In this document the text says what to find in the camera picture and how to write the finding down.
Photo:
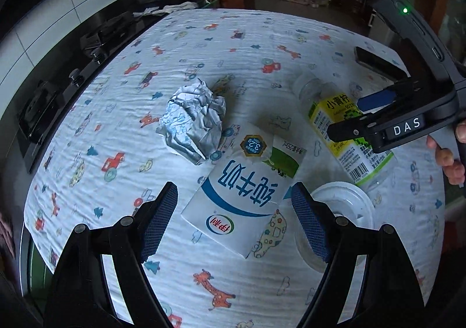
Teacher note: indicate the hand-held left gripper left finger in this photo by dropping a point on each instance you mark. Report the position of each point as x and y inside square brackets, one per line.
[160, 218]

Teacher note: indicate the white milk carton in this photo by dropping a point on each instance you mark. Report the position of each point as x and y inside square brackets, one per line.
[236, 196]

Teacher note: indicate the clear cup with white lid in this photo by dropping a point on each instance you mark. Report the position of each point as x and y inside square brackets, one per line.
[346, 200]

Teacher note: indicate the clear bottle green yellow label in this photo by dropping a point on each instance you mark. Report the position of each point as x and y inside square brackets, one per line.
[367, 167]

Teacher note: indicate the white paper ball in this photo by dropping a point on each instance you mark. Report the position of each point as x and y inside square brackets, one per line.
[196, 116]

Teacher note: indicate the printed white blanket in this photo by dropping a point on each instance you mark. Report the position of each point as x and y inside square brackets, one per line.
[218, 51]

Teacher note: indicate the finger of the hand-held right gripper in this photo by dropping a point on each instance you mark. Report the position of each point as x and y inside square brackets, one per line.
[375, 99]
[349, 129]

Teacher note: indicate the white crumpled cloth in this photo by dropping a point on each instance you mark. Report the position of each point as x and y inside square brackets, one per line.
[174, 7]

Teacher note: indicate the black gas stove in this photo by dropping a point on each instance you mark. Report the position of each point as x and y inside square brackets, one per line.
[47, 105]

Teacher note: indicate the black smartphone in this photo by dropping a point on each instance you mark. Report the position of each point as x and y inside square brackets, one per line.
[375, 62]

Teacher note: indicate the person's right hand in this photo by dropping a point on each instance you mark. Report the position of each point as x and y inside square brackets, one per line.
[457, 173]

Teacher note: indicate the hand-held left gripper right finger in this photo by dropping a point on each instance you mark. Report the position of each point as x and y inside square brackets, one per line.
[309, 226]

